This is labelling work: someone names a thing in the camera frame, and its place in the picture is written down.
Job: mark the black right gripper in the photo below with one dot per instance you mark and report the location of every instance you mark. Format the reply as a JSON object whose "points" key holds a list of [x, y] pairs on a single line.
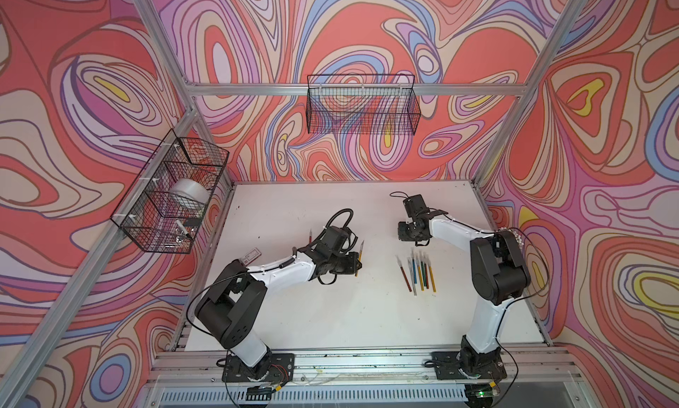
{"points": [[402, 236]]}

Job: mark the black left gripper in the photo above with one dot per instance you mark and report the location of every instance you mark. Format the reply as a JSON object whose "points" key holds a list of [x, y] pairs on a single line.
{"points": [[353, 259]]}

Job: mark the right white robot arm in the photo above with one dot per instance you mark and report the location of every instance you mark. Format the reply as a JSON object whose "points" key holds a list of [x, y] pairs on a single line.
{"points": [[499, 275]]}

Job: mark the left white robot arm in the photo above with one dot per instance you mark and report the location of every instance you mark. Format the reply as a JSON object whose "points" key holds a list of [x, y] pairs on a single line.
{"points": [[228, 309]]}

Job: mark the green carving knife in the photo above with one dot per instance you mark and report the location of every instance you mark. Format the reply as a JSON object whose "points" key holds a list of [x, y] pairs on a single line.
{"points": [[423, 271]]}

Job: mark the silver tape roll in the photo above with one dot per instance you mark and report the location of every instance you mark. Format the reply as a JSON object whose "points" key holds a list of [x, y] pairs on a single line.
{"points": [[190, 194]]}

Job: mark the back black wire basket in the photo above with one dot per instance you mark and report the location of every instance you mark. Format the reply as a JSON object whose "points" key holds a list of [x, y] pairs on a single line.
{"points": [[364, 104]]}

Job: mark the black wire basket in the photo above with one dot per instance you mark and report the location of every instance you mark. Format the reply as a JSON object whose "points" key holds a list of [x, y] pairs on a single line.
{"points": [[149, 215], [364, 104]]}

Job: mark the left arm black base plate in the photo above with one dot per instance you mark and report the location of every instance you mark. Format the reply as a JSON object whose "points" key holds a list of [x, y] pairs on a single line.
{"points": [[274, 368]]}

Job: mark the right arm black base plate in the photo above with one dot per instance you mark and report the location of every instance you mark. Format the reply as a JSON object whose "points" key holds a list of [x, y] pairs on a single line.
{"points": [[468, 365]]}

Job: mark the left black wire basket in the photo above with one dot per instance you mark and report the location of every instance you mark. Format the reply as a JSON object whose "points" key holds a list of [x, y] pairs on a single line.
{"points": [[149, 215]]}

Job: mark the aluminium frame corner post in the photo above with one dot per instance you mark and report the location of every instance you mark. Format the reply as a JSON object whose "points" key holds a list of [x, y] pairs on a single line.
{"points": [[192, 120]]}

